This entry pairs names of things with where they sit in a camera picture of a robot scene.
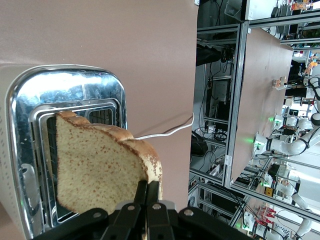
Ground aluminium frame post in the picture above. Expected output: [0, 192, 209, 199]
[224, 21, 250, 189]

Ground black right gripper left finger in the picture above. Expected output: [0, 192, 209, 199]
[32, 179, 148, 240]

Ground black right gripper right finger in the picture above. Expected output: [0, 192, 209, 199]
[146, 181, 251, 240]

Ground chrome and cream toaster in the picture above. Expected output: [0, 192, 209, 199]
[0, 64, 129, 240]

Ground small wooden holder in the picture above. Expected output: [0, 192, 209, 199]
[272, 76, 287, 91]

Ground white plastic box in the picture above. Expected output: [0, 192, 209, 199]
[224, 0, 251, 21]

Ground slice of bread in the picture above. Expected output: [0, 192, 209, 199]
[54, 110, 164, 216]

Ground brown table cover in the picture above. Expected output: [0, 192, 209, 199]
[0, 0, 199, 240]
[232, 27, 294, 185]

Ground white toaster power cable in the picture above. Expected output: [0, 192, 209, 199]
[134, 111, 195, 140]

